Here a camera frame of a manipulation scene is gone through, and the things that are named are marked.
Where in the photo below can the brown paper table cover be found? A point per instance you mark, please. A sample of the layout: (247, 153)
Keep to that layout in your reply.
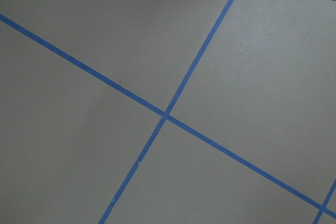
(167, 111)

